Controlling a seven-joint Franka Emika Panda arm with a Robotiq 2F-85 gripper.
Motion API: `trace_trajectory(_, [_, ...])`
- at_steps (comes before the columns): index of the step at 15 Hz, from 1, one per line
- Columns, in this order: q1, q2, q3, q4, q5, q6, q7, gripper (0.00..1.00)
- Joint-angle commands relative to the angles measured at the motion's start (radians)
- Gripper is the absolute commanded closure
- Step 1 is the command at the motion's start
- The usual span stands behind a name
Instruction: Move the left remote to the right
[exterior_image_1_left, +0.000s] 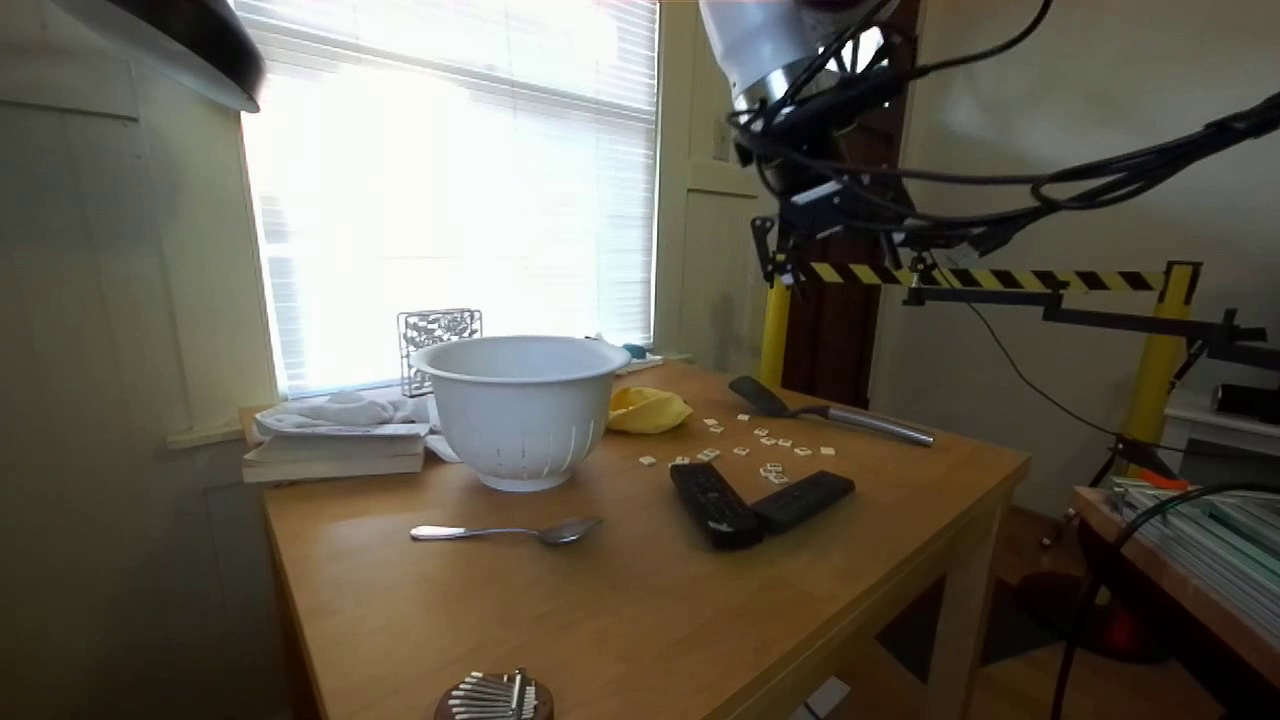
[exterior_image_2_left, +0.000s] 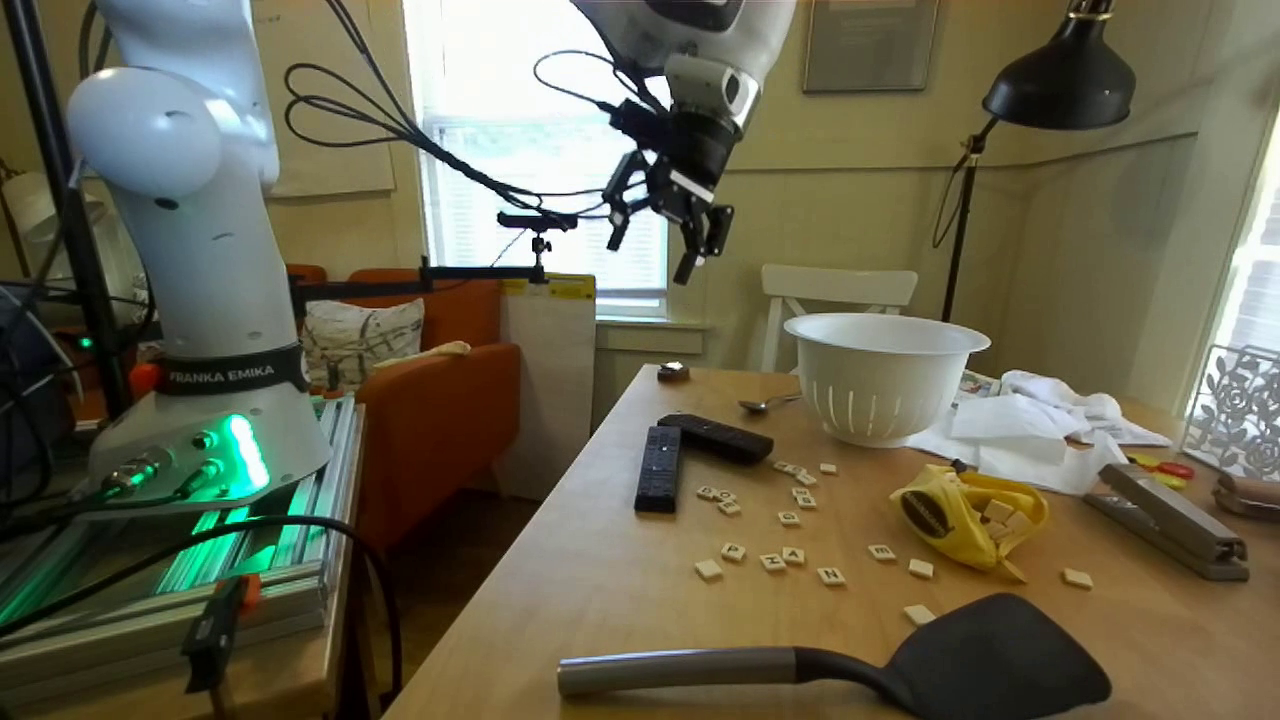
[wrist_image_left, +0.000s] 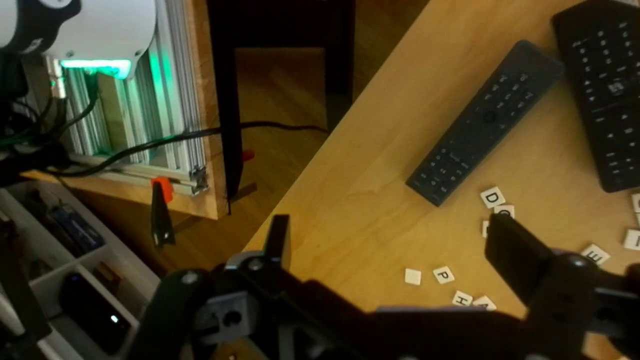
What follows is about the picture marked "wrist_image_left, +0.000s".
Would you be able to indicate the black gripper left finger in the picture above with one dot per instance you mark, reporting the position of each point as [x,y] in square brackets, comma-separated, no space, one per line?
[266,313]

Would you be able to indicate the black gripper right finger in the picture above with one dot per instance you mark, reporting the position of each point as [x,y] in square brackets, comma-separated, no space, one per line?
[573,301]

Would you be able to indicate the slim black remote control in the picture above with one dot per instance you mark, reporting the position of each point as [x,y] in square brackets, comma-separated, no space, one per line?
[487,123]

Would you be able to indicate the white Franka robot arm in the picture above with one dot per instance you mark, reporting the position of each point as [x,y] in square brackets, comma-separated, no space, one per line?
[107,26]

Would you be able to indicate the wide black remote control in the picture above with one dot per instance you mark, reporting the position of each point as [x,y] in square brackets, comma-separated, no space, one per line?
[607,101]

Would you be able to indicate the cream letter tile H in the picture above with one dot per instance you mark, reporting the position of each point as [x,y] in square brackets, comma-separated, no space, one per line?
[463,299]

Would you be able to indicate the cream letter tile D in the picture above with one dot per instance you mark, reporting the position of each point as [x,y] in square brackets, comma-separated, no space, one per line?
[492,196]

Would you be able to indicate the cream letter tile P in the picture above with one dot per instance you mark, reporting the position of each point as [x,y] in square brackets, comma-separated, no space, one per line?
[444,274]

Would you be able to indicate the black orange clamp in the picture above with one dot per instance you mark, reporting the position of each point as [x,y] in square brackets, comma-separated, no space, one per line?
[162,220]

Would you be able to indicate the white shelf unit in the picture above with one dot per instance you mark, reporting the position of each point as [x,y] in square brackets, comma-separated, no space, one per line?
[132,271]

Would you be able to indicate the small red knob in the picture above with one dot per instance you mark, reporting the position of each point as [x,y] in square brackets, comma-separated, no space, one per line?
[247,157]

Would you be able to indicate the black electronic device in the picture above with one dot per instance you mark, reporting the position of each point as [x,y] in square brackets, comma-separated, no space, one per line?
[92,313]

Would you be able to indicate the dark blue box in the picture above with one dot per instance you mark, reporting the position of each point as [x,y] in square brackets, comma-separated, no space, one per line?
[67,226]

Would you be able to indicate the dark furniture frame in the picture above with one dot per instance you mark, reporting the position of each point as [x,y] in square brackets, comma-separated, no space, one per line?
[223,101]

